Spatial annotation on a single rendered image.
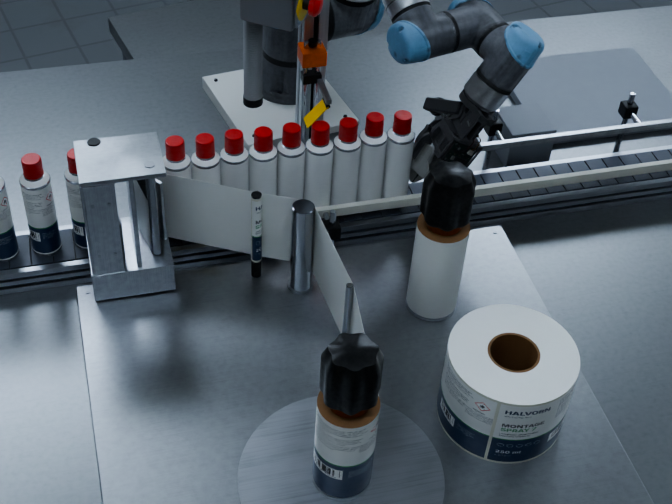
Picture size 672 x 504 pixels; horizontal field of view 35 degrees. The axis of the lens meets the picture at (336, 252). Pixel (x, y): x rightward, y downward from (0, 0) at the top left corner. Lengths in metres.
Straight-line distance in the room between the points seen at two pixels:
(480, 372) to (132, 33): 1.38
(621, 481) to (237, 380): 0.62
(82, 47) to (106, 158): 2.40
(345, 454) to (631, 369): 0.63
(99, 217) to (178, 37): 0.94
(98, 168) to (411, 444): 0.65
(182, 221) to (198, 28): 0.85
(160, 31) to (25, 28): 1.69
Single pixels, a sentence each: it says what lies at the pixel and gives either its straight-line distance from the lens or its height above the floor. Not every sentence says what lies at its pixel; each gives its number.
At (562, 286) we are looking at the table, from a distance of 2.03.
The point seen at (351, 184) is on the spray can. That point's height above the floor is 0.96.
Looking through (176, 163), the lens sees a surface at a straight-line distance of 1.87.
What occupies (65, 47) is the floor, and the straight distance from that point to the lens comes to 4.14.
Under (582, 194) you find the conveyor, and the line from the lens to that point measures 2.17.
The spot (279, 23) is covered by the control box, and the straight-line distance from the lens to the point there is 1.77.
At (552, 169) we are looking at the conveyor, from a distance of 2.22.
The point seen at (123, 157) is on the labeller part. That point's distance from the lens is 1.74.
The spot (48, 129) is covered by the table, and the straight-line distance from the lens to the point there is 2.34.
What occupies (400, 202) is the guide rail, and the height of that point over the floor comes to 0.91.
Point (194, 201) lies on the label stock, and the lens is 1.84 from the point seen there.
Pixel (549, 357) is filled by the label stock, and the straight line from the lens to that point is 1.64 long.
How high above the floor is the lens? 2.23
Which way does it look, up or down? 44 degrees down
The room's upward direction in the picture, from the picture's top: 4 degrees clockwise
